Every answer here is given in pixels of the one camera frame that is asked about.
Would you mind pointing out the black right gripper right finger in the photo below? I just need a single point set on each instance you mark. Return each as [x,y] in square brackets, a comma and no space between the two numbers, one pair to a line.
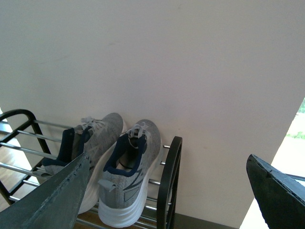
[280,198]

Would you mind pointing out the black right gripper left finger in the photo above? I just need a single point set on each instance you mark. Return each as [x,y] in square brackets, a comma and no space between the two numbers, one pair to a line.
[53,205]

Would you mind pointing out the grey knit sneaker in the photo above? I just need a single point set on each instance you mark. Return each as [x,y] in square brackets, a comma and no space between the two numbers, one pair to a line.
[124,183]
[94,137]

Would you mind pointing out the black metal shoe rack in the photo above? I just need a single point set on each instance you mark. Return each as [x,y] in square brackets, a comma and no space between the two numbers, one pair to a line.
[23,144]

